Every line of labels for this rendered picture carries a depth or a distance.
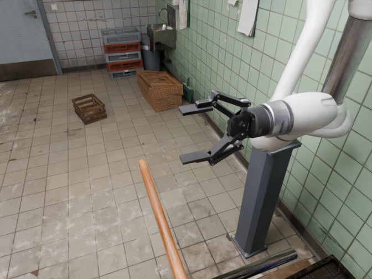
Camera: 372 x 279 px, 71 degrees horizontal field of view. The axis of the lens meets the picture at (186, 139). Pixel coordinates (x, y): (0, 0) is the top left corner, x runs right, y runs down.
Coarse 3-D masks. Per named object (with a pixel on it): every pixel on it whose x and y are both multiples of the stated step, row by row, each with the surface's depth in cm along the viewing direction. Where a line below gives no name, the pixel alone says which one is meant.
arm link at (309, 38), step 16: (320, 0) 80; (336, 0) 83; (320, 16) 79; (304, 32) 81; (320, 32) 79; (304, 48) 80; (288, 64) 84; (304, 64) 82; (288, 80) 83; (272, 96) 87; (256, 144) 84; (272, 144) 77
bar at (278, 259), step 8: (272, 256) 70; (280, 256) 70; (288, 256) 70; (296, 256) 70; (248, 264) 68; (256, 264) 68; (264, 264) 68; (272, 264) 68; (280, 264) 69; (232, 272) 66; (240, 272) 66; (248, 272) 66; (256, 272) 67
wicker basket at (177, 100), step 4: (160, 80) 400; (164, 80) 403; (148, 92) 345; (176, 96) 364; (180, 96) 365; (172, 100) 365; (176, 100) 366; (180, 100) 369; (152, 104) 357; (168, 104) 366; (172, 104) 368; (176, 104) 370
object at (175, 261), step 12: (144, 168) 93; (144, 180) 89; (156, 192) 84; (156, 204) 80; (156, 216) 77; (168, 228) 73; (168, 240) 70; (168, 252) 67; (180, 264) 65; (180, 276) 62
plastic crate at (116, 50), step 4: (104, 44) 422; (112, 44) 425; (116, 44) 427; (120, 44) 429; (124, 44) 430; (128, 44) 432; (132, 44) 434; (136, 44) 470; (140, 44) 439; (104, 48) 425; (108, 48) 427; (112, 48) 451; (116, 48) 453; (120, 48) 432; (124, 48) 434; (128, 48) 436; (132, 48) 451; (136, 48) 451; (140, 48) 442; (108, 52) 430; (112, 52) 432; (116, 52) 434; (120, 52) 436; (124, 52) 438
